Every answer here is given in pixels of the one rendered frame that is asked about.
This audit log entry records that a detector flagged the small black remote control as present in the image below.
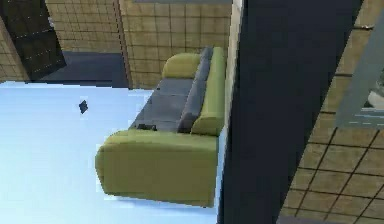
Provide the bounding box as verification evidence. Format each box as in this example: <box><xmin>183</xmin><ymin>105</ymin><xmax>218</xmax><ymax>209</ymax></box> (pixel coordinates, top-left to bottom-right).
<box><xmin>136</xmin><ymin>123</ymin><xmax>158</xmax><ymax>132</ymax></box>

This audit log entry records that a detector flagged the green sofa with grey cushions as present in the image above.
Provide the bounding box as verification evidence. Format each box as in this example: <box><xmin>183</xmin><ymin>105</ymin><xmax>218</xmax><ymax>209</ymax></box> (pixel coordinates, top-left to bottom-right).
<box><xmin>94</xmin><ymin>45</ymin><xmax>228</xmax><ymax>208</ymax></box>

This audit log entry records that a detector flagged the small black flat object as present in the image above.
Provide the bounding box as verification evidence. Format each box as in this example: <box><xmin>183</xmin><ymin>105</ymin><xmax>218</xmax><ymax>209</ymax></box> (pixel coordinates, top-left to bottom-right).
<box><xmin>78</xmin><ymin>99</ymin><xmax>89</xmax><ymax>115</ymax></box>

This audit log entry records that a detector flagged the grey framed window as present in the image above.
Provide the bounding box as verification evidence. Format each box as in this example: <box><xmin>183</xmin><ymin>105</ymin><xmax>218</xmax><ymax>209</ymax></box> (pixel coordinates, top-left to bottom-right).
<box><xmin>334</xmin><ymin>9</ymin><xmax>384</xmax><ymax>130</ymax></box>

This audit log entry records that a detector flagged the dark room door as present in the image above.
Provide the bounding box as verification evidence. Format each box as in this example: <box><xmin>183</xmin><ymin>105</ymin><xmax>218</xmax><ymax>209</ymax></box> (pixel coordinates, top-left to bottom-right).
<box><xmin>0</xmin><ymin>0</ymin><xmax>68</xmax><ymax>82</ymax></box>

